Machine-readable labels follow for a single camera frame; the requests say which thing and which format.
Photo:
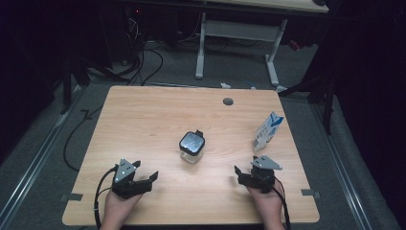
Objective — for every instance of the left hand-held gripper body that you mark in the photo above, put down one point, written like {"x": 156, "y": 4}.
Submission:
{"x": 124, "y": 171}

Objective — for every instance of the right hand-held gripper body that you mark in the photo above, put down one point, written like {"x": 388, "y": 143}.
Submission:
{"x": 262, "y": 177}

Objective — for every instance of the white and blue bag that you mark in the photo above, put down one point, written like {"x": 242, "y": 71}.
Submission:
{"x": 267, "y": 131}

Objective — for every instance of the glass jar with black lid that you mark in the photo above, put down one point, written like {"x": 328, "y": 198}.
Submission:
{"x": 191, "y": 145}

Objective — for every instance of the person's right hand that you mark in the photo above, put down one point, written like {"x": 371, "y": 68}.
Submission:
{"x": 267, "y": 201}

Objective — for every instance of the person's left hand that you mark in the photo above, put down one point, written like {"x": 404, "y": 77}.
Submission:
{"x": 118, "y": 206}

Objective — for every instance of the gray tape piece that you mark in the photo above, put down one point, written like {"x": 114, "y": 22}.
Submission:
{"x": 309, "y": 192}
{"x": 72, "y": 197}

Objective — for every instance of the blue and white plug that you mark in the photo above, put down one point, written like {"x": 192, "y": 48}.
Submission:
{"x": 250, "y": 84}

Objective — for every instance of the small white plug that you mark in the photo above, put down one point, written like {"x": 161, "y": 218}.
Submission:
{"x": 225, "y": 85}

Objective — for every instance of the black stand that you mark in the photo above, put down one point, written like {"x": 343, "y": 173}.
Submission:
{"x": 325, "y": 96}
{"x": 67, "y": 86}

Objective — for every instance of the small red object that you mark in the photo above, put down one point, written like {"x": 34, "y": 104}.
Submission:
{"x": 294, "y": 45}

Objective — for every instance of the aluminium floor rail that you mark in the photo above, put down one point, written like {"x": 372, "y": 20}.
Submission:
{"x": 35, "y": 159}
{"x": 344, "y": 179}

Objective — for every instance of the desk with white frame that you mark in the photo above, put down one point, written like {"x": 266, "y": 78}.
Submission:
{"x": 239, "y": 30}

